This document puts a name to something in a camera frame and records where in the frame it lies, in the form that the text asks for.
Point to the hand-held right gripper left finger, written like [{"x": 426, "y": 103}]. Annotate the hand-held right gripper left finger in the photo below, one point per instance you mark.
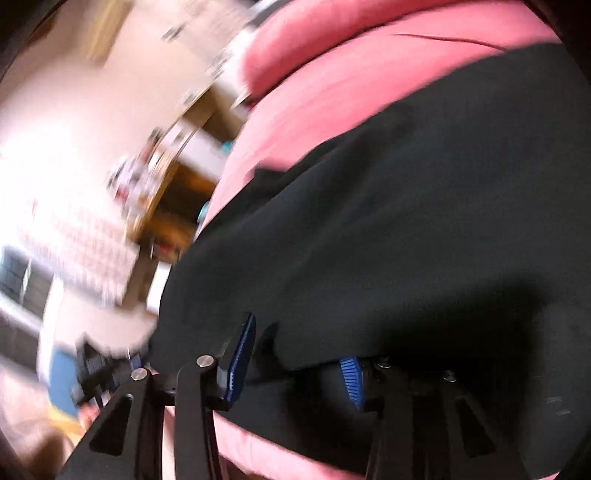
[{"x": 239, "y": 364}]

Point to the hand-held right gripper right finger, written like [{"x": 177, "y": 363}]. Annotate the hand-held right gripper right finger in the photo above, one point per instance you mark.
[{"x": 352, "y": 381}]

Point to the black blanket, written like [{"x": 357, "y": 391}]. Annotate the black blanket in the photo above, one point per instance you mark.
[{"x": 392, "y": 207}]

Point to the white paper sheet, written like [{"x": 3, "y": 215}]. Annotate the white paper sheet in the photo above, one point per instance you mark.
[{"x": 158, "y": 286}]

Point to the patterned white curtain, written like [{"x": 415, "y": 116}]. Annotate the patterned white curtain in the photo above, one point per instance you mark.
[{"x": 87, "y": 244}]

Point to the carved wooden table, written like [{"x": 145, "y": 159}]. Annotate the carved wooden table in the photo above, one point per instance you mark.
[{"x": 184, "y": 184}]

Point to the pink bed sheet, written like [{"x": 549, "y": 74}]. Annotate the pink bed sheet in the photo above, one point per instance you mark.
[{"x": 300, "y": 120}]

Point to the pink duvet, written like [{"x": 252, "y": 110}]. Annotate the pink duvet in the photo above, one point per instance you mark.
[{"x": 323, "y": 32}]

